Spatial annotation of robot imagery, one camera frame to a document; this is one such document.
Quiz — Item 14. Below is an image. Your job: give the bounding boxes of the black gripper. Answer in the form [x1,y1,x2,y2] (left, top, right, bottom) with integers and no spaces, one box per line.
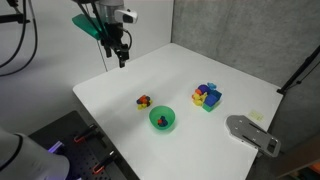
[99,21,130,69]

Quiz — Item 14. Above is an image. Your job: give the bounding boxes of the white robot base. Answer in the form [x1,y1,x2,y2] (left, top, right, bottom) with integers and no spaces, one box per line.
[0,128,71,180]

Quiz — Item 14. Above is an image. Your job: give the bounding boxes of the green plastic bowl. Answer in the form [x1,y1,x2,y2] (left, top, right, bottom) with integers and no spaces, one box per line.
[148,105,176,132]

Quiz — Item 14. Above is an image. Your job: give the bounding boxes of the black perforated board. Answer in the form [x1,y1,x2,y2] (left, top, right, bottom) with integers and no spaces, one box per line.
[28,110,141,180]

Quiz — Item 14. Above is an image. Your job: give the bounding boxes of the yellow toy pieces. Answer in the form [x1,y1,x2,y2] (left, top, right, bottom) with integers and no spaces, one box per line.
[191,92,208,107]

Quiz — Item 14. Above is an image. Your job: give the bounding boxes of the blue toy box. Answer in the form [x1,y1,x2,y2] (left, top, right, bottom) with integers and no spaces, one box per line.
[203,89,223,107]

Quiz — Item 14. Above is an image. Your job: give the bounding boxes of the green toy box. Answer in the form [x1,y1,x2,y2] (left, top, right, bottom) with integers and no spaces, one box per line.
[201,99,221,113]

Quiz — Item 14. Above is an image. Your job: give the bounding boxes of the purple lit device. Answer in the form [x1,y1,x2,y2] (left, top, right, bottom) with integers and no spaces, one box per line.
[47,140,65,155]

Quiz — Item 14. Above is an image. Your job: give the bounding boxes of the pale yellow sticky note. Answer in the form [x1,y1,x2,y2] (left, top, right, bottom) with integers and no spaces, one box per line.
[248,109,265,122]

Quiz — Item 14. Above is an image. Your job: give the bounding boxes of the grey metal plate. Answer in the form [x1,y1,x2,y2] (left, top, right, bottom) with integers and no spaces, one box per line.
[225,114,282,159]

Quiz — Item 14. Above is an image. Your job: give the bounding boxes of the black tripod pole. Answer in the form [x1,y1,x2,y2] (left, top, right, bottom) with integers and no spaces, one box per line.
[276,44,320,96]

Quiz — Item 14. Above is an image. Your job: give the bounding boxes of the brown wooden board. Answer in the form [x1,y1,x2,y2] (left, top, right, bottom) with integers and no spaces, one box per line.
[275,133,320,180]

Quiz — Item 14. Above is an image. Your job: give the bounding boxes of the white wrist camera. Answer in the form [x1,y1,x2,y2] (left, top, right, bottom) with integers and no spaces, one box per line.
[114,8,139,25]

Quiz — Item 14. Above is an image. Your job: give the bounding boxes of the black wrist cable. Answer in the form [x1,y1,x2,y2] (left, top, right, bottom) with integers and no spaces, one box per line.
[78,0,133,52]

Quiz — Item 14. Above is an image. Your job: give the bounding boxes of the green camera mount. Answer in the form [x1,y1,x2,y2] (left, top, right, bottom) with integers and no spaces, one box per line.
[71,13,104,41]

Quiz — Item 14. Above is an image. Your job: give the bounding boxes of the black hanging cable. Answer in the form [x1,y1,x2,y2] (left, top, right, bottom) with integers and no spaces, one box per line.
[0,0,39,78]
[0,0,29,70]

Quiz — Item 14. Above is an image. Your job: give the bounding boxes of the black clamp orange handle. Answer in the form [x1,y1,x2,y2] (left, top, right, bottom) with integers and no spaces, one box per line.
[73,123,100,144]
[92,150,119,176]

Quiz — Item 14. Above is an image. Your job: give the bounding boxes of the black camera boom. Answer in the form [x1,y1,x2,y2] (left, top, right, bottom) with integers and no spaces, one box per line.
[0,0,31,25]

